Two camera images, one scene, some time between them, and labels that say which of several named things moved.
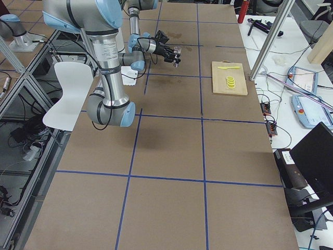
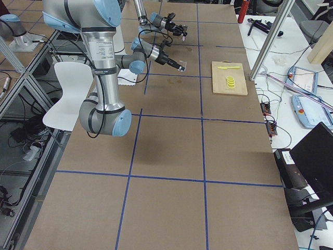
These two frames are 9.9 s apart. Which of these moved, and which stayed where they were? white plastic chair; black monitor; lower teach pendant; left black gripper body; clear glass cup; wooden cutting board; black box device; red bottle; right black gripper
Moved: clear glass cup; right black gripper; left black gripper body
Stayed: wooden cutting board; black box device; lower teach pendant; white plastic chair; red bottle; black monitor
